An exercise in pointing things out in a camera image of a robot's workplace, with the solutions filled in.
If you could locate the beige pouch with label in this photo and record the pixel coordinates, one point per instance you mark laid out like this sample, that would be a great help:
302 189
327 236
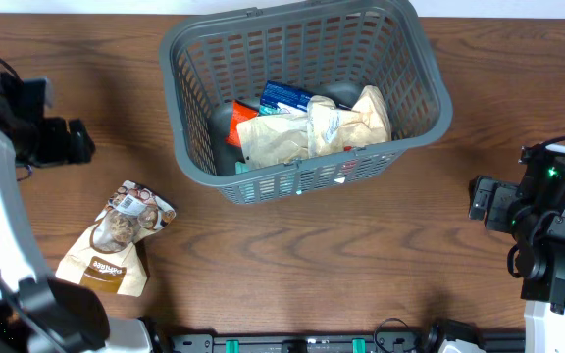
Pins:
331 129

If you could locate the teal snack packet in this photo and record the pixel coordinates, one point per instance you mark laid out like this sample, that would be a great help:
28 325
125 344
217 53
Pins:
241 168

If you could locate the brown cookie snack pouch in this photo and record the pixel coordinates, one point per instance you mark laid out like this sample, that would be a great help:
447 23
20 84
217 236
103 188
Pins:
104 257

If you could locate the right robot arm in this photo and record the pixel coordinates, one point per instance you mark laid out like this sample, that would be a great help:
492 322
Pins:
532 212

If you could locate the tissue multipack blue side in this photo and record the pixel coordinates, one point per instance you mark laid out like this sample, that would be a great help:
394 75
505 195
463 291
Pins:
278 98

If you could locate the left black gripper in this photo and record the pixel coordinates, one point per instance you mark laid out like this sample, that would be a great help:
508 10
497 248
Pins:
57 149

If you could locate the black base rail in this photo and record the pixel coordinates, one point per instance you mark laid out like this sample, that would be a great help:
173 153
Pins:
391 335

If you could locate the grey plastic lattice basket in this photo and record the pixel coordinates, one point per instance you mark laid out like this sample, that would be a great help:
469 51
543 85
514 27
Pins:
210 61

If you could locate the orange cracker sleeve pack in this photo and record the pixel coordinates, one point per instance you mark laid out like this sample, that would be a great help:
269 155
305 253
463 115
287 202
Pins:
240 113

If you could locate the beige paper pouch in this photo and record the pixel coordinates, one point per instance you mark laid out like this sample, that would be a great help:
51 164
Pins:
273 139

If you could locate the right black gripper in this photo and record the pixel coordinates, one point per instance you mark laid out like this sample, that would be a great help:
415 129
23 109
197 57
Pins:
503 194

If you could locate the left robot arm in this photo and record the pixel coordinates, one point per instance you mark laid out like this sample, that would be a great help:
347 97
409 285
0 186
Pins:
38 312

